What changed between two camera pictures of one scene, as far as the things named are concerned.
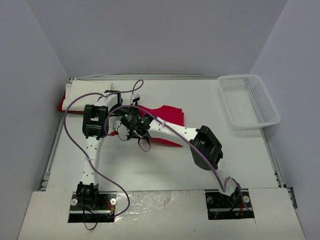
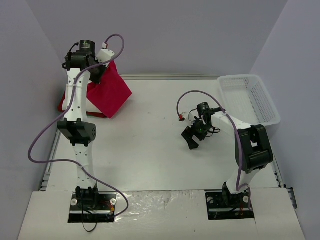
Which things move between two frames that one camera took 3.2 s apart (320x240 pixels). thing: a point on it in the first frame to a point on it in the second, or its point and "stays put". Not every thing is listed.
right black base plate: (221, 206) stays put
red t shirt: (169, 114) to (110, 93)
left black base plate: (104, 212) stays put
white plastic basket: (247, 103) stays put
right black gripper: (122, 128) to (194, 134)
